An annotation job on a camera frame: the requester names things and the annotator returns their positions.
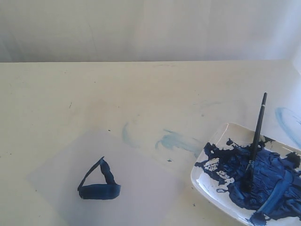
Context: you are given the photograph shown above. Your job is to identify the white sheet of paper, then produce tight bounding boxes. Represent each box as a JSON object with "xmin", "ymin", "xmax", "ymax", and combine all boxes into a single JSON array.
[{"xmin": 28, "ymin": 130, "xmax": 184, "ymax": 226}]

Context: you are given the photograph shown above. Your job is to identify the white plate with blue paint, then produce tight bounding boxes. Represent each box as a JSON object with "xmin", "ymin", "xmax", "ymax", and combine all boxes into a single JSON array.
[{"xmin": 191, "ymin": 122, "xmax": 301, "ymax": 226}]

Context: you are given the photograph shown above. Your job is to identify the black paintbrush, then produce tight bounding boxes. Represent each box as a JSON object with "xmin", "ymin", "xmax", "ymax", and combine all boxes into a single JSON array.
[{"xmin": 241, "ymin": 92, "xmax": 268, "ymax": 193}]

